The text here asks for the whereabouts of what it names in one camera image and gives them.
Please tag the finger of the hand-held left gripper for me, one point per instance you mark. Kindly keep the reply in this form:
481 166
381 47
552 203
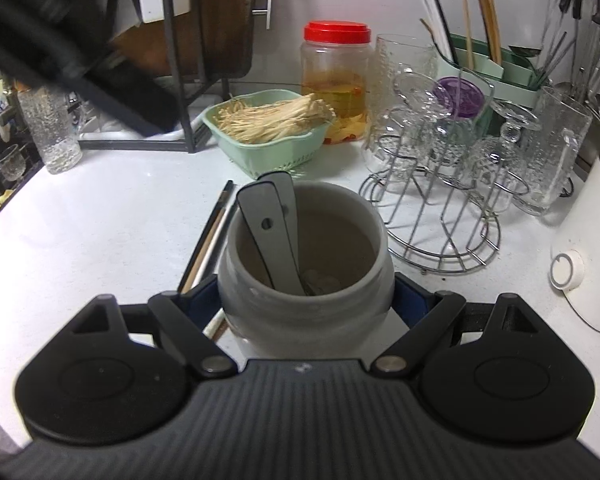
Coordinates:
140 100

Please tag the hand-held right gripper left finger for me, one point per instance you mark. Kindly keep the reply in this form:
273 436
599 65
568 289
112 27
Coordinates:
207 295

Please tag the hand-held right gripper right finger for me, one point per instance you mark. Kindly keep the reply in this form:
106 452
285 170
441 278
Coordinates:
405 295

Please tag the white ceramic spoon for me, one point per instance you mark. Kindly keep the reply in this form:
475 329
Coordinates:
287 200
275 245

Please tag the white ceramic mug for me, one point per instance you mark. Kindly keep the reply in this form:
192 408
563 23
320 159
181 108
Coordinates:
305 320

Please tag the black thin standing utensils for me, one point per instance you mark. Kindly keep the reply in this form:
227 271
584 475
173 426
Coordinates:
555 55

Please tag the black dish rack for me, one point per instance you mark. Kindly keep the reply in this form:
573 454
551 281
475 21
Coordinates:
130 145

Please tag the textured glass mug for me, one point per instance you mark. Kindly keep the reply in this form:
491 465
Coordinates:
552 150
405 55
50 130

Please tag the wooden cutting board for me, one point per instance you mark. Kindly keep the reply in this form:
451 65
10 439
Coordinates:
225 20

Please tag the enoki mushroom bunch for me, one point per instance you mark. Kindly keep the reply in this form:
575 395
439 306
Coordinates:
275 120

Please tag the wine glass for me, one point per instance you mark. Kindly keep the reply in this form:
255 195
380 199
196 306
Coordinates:
9 160

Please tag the green plastic basket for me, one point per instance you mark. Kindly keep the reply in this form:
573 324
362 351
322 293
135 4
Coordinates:
275 157

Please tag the inverted clear glass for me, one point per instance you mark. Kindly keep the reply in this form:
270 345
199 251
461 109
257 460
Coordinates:
405 125

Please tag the plastic jar red lid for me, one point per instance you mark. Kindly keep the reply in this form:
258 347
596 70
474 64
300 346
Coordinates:
335 80

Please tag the inverted glass goblet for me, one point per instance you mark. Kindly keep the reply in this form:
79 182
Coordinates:
512 130

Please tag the white electric cooker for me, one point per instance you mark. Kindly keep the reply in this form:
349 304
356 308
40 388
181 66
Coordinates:
595 240

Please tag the purple lid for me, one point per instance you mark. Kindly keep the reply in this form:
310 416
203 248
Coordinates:
457 97

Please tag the green utensil holder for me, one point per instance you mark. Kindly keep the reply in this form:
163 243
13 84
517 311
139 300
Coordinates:
510 77

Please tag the metal ladle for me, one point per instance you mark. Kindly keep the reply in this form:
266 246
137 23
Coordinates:
525 51

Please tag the bunch of standing sticks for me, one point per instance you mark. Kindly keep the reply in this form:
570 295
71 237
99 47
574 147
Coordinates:
490 25

